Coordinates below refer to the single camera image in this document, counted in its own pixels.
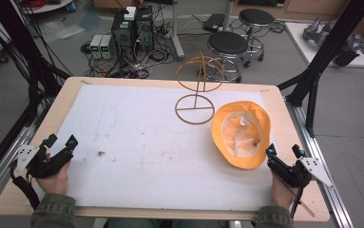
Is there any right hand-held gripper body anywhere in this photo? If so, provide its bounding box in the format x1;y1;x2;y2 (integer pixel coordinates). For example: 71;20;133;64
266;154;335;189

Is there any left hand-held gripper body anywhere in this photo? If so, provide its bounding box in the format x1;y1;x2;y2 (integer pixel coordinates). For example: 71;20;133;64
14;143;75;180

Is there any person's right hand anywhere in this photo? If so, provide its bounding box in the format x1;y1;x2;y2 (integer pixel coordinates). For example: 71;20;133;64
271;172;298;211

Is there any person's left hand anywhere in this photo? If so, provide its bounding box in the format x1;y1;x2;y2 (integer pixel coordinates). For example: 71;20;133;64
35;159;72;196

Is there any yellow bucket hat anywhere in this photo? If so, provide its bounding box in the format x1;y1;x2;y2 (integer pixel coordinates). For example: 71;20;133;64
210;100;272;170

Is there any white table mat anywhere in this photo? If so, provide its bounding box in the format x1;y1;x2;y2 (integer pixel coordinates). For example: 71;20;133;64
30;83;276;213

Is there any white power supply box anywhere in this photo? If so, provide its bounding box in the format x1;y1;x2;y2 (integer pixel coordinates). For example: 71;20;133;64
100;33;116;60
89;33;104;60

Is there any white floor board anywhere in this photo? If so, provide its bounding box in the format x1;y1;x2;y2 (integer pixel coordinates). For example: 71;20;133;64
284;21;364;69

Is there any black round stool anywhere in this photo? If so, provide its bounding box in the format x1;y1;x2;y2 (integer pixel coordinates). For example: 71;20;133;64
206;30;250;84
238;8;276;68

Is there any black computer tower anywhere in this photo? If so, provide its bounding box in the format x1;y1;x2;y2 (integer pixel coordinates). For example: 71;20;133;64
134;5;155;53
110;9;137;63

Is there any black flat box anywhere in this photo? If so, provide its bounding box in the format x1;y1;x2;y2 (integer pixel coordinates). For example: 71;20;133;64
202;12;226;33

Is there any white adapter box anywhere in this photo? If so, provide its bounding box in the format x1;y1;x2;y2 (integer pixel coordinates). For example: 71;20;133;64
124;6;138;22

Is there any grey metal stand leg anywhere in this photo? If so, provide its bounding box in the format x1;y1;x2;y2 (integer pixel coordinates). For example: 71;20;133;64
169;0;186;62

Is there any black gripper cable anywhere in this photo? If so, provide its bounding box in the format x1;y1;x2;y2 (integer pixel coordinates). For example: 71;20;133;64
289;185;305;220

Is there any aluminium side rail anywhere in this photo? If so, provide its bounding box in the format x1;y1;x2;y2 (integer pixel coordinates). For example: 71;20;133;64
0;104;49;214
284;100;355;228

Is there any black gripper strap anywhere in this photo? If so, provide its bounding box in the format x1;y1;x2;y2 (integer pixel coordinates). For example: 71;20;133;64
9;160;41;211

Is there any orange wire stand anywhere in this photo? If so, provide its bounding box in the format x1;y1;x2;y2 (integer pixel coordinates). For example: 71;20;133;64
174;51;226;125

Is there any black frame post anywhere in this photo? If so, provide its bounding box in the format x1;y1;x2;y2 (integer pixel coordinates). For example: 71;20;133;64
0;0;73;127
277;0;364;139

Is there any tangle of floor cables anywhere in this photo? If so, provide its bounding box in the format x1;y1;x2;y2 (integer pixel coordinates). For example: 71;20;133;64
80;18;183;80

